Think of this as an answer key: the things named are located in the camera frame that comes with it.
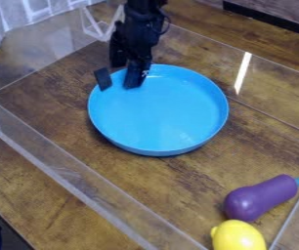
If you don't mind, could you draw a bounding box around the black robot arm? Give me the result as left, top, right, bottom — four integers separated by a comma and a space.
109, 0, 167, 89

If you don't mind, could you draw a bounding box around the white patterned curtain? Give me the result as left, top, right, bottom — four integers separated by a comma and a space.
0, 0, 103, 46

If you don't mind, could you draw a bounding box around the small black tab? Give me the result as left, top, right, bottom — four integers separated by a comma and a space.
93, 67, 111, 91

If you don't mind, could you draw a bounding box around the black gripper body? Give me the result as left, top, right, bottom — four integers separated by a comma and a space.
110, 9, 166, 60

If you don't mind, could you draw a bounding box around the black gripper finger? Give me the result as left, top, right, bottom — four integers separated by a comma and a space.
122, 59, 150, 89
109, 37, 127, 67

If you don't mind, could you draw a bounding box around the purple toy eggplant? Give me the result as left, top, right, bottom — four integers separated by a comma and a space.
222, 174, 299, 222

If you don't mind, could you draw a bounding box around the blue round plate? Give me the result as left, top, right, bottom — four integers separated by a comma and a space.
87, 64, 229, 156

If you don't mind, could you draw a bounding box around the clear acrylic enclosure wall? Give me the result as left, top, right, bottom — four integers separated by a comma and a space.
0, 0, 299, 250

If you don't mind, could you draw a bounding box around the yellow toy lemon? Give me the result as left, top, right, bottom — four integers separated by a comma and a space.
209, 220, 267, 250

